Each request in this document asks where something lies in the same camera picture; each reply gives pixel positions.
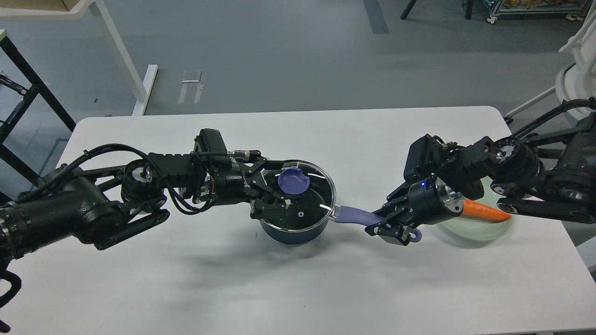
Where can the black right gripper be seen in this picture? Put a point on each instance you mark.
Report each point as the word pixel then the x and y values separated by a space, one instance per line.
pixel 430 201

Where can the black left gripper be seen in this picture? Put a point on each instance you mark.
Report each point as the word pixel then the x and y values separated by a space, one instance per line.
pixel 229 185

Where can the glass lid with purple knob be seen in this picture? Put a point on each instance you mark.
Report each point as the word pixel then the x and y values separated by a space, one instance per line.
pixel 314 196

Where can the blue saucepan with purple handle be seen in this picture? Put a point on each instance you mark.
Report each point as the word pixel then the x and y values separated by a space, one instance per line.
pixel 341 214

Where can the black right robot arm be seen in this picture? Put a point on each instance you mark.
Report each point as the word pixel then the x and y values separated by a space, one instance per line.
pixel 544 170

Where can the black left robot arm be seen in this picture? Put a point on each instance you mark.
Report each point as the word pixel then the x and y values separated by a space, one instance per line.
pixel 114 192

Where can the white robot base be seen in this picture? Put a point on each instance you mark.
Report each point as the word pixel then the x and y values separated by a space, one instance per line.
pixel 577 80

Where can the pale green plate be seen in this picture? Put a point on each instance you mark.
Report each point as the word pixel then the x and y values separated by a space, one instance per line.
pixel 477 229

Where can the toy carrot with green leaves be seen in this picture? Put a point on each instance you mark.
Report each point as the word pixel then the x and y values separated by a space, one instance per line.
pixel 482 212

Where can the black metal stand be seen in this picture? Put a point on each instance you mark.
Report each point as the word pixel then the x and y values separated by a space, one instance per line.
pixel 37 89

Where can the metal wheeled cart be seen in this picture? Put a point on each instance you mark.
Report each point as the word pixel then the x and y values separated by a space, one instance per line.
pixel 571 9

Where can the white table leg frame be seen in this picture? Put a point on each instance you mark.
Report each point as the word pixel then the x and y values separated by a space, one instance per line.
pixel 17 10

